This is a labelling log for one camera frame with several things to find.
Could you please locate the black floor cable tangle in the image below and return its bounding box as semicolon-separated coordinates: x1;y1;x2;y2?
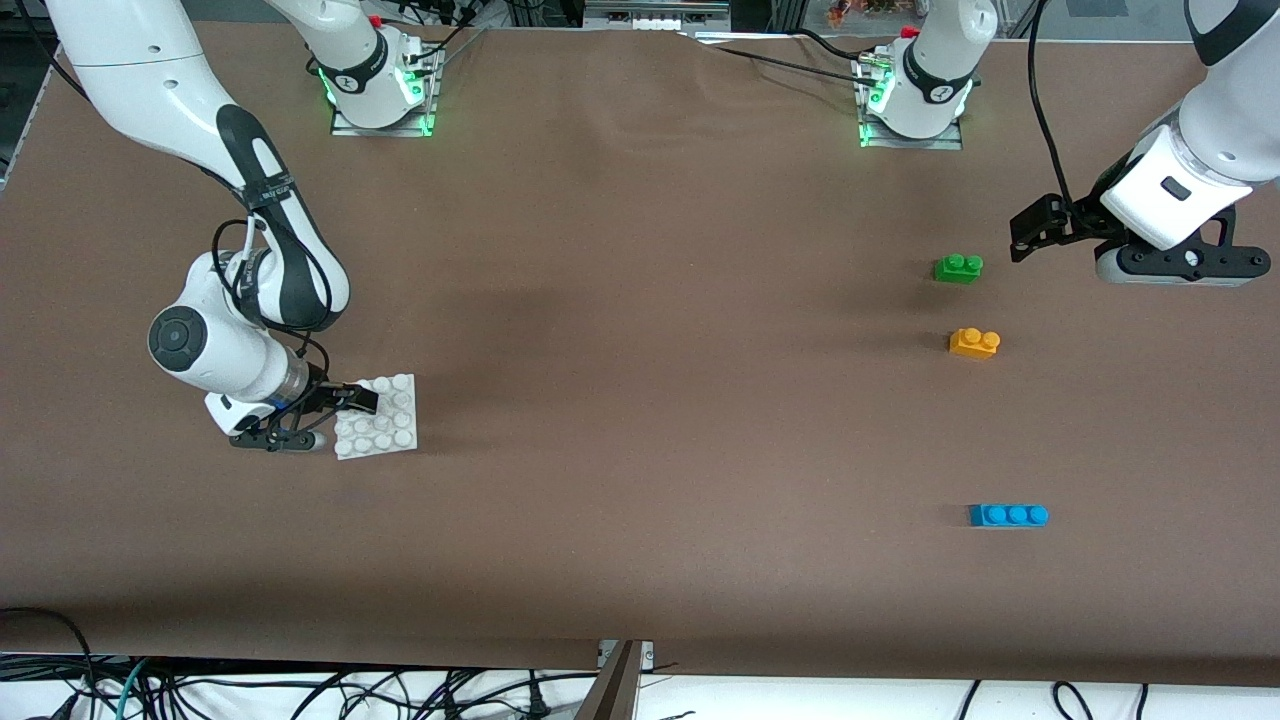
60;660;601;720

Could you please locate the black cable on table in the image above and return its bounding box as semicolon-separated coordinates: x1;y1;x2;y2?
690;30;883;79

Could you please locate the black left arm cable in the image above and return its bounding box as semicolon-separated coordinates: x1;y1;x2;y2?
1025;0;1076;211

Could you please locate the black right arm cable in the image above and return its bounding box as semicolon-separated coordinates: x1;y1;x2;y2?
208;215;333;386

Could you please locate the blue three-stud block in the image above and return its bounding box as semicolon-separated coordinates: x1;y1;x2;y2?
968;503;1050;529

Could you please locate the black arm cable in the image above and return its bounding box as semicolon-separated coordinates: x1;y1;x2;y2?
208;215;333;386
1025;0;1076;211

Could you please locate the brown table cover sheet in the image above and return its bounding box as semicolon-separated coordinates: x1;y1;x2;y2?
0;18;1280;689

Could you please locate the white studded base plate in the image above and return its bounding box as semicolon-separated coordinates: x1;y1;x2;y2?
333;373;418;461

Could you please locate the grey cable on table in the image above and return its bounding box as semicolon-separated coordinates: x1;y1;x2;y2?
410;22;491;69

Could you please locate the dark slanted beam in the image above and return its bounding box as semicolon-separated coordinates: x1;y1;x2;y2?
575;640;642;720

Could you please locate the teal floor cable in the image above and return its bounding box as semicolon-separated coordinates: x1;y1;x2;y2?
113;657;153;720

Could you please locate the white power strip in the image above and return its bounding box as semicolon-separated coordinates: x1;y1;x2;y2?
583;0;731;32

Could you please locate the black looped floor cable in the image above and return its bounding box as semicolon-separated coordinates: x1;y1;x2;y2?
0;606;97;701

